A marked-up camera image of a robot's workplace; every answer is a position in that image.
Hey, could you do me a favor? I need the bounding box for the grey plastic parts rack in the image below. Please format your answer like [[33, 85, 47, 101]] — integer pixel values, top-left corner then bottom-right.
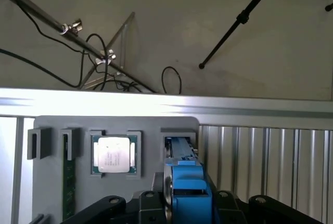
[[25, 116, 200, 224]]

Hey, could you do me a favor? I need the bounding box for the green RAM stick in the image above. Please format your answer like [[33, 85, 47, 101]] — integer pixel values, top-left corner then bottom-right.
[[63, 135, 76, 214]]

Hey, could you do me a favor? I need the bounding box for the silver CPU chip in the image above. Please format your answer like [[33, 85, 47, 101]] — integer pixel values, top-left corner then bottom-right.
[[91, 134, 138, 175]]

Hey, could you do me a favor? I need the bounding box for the black tripod leg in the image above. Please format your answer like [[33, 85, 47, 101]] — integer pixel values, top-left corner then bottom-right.
[[199, 0, 284, 69]]

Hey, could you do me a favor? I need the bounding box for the silver stand pole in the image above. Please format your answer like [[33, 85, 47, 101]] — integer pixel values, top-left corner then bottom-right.
[[0, 0, 157, 94]]

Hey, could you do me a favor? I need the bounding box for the black floor cable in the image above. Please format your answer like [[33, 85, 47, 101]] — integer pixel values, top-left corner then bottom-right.
[[0, 48, 81, 88], [15, 0, 107, 89], [161, 66, 182, 94]]

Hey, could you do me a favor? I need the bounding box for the folded metal stand frame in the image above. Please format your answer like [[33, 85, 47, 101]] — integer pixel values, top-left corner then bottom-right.
[[80, 12, 136, 89]]

